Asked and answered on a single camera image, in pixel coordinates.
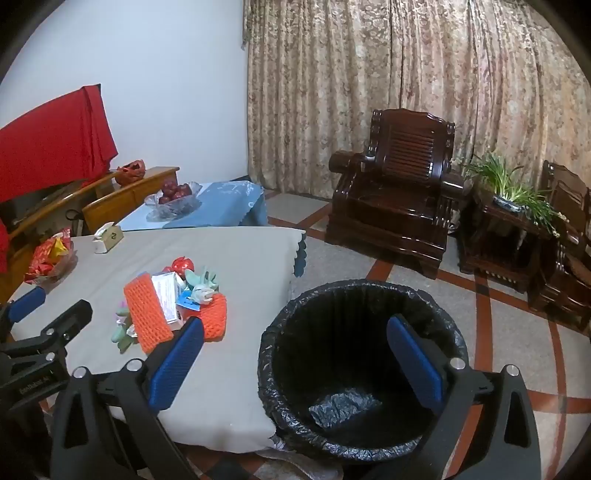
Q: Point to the grey tablecloth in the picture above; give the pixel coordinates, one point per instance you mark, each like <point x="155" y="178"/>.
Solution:
<point x="138" y="249"/>

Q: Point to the dark wooden armchair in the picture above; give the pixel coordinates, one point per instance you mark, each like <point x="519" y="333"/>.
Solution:
<point x="563" y="258"/>
<point x="392" y="198"/>

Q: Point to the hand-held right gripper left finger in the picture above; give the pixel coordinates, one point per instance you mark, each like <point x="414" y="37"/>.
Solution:
<point x="178" y="364"/>

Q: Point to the beige patterned curtain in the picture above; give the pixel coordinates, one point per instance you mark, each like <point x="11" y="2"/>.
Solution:
<point x="415" y="60"/>

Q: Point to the blue tablecloth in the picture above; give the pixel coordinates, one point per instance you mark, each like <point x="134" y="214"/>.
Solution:
<point x="226" y="203"/>

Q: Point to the green potted plant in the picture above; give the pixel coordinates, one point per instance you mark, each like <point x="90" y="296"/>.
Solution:
<point x="503" y="184"/>

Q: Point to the tissue box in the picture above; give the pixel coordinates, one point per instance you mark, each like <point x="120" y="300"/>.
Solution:
<point x="108" y="237"/>

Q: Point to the large orange foam net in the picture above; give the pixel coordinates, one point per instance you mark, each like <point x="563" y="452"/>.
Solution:
<point x="143" y="314"/>

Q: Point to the red cloth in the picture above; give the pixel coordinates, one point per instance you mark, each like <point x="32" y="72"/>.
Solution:
<point x="51" y="138"/>

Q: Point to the red apple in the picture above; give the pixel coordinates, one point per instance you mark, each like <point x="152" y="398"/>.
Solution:
<point x="183" y="190"/>
<point x="165" y="200"/>
<point x="168" y="188"/>

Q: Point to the dark wooden side table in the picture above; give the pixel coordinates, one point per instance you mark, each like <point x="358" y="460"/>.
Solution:
<point x="498" y="244"/>

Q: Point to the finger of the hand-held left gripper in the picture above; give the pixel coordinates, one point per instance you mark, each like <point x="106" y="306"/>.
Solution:
<point x="25" y="304"/>
<point x="69" y="321"/>

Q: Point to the small blue packet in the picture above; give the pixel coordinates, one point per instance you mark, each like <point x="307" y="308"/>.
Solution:
<point x="187" y="302"/>

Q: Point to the pale green foam net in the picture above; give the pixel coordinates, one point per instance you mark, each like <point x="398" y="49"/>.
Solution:
<point x="122" y="332"/>
<point x="203" y="288"/>

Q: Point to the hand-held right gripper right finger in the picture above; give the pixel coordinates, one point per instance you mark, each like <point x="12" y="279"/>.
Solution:
<point x="415" y="364"/>

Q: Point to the glass fruit bowl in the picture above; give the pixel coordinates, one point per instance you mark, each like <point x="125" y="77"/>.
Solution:
<point x="178" y="210"/>

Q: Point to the red crumpled wrapper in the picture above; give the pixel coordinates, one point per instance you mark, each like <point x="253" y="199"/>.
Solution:
<point x="182" y="265"/>

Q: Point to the wooden cabinet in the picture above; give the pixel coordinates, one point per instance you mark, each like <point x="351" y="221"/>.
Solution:
<point x="124" y="196"/>

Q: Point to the red and yellow snack packets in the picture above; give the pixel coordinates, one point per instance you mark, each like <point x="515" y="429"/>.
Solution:
<point x="48" y="254"/>

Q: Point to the small orange foam net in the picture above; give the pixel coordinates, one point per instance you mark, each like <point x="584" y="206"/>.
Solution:
<point x="214" y="321"/>

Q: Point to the white cardboard box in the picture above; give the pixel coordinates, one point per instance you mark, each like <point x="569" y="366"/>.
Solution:
<point x="166" y="295"/>

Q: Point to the black bag-lined trash bin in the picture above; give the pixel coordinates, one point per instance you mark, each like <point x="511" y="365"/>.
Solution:
<point x="323" y="332"/>

